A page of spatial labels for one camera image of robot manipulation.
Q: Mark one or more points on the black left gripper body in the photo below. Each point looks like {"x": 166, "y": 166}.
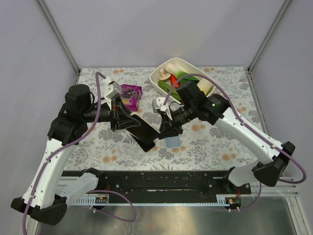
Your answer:
{"x": 115, "y": 117}

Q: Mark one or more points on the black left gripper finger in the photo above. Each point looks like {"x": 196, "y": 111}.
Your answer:
{"x": 126, "y": 122}
{"x": 123, "y": 110}

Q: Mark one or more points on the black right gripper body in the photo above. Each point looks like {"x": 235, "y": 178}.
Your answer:
{"x": 167, "y": 123}

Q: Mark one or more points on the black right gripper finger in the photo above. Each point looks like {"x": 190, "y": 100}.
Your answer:
{"x": 172, "y": 133}
{"x": 165, "y": 126}

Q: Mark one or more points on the light blue phone case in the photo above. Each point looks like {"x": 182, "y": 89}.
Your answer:
{"x": 172, "y": 142}

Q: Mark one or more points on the black smartphone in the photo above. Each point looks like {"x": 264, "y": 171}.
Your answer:
{"x": 143, "y": 130}

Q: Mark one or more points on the black phone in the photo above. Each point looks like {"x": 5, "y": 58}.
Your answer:
{"x": 145, "y": 147}

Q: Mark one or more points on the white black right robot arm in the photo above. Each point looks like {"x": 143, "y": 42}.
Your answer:
{"x": 216, "y": 110}

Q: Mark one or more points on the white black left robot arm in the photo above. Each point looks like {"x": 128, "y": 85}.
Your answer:
{"x": 41, "y": 201}

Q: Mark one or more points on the floral table cloth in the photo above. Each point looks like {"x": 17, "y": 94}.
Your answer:
{"x": 202, "y": 146}

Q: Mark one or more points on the purple snack box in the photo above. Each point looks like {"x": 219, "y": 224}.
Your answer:
{"x": 131, "y": 96}

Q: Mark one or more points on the green toy pea pod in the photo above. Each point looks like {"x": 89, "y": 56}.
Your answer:
{"x": 166, "y": 87}

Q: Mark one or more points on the toy carrot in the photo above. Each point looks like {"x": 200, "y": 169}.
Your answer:
{"x": 173, "y": 79}

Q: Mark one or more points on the toy mushroom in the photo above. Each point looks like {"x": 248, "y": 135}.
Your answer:
{"x": 164, "y": 75}

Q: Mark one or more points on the toy bok choy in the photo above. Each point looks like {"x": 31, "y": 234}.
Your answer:
{"x": 178, "y": 71}

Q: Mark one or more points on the white plastic basin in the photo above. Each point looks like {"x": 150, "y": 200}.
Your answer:
{"x": 154, "y": 77}

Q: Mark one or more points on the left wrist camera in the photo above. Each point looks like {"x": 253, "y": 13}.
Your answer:
{"x": 112, "y": 91}

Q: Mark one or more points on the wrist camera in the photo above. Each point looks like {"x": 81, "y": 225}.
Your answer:
{"x": 112, "y": 91}
{"x": 159, "y": 105}

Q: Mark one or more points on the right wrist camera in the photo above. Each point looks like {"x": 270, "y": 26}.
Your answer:
{"x": 159, "y": 105}

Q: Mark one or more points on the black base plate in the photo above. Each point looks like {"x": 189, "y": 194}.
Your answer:
{"x": 209, "y": 182}

